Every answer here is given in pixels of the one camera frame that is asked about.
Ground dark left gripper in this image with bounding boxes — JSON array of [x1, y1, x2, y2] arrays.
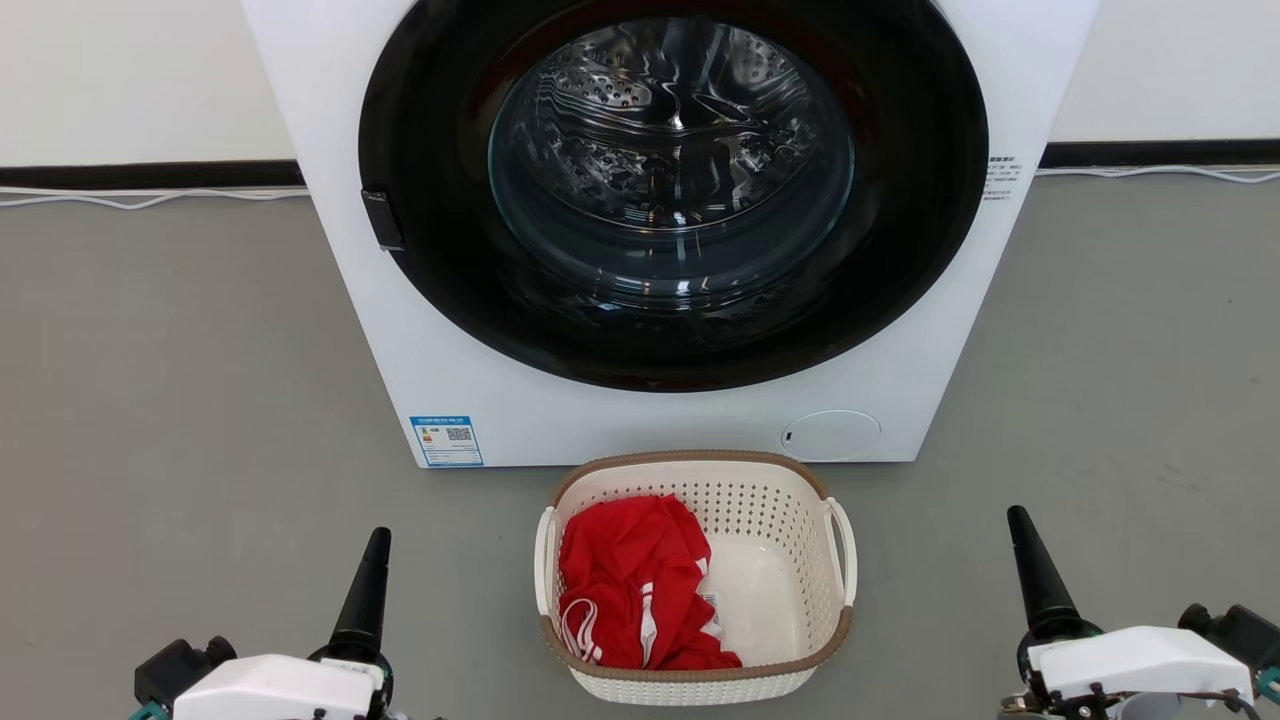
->
[[310, 527, 395, 720]]

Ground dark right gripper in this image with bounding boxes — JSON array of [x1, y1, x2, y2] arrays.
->
[[1000, 505, 1106, 720]]

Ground white perforated laundry basket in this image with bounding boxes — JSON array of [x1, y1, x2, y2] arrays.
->
[[534, 450, 859, 707]]

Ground blue energy label sticker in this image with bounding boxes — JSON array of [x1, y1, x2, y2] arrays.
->
[[410, 416, 485, 468]]

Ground red garment with white stripes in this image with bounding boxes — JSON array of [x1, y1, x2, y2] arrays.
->
[[557, 494, 743, 672]]

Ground round white filter cover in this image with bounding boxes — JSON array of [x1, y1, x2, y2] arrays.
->
[[781, 410, 882, 463]]

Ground white front-load washing machine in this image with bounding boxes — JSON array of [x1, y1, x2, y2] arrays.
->
[[240, 0, 1101, 469]]

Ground white text sticker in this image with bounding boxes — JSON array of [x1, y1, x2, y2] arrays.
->
[[982, 155, 1023, 204]]

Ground black round washer door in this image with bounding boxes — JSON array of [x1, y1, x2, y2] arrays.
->
[[358, 0, 991, 393]]

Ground steel washer drum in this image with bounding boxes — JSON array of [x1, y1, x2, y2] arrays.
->
[[520, 22, 833, 239]]

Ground thin black right gripper cable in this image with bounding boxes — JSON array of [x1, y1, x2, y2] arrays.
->
[[1085, 686, 1259, 720]]

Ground black door latch handle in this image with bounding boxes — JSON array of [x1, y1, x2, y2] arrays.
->
[[361, 190, 405, 252]]

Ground white floor cable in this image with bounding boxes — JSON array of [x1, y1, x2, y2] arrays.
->
[[0, 185, 311, 211], [1035, 164, 1280, 186]]

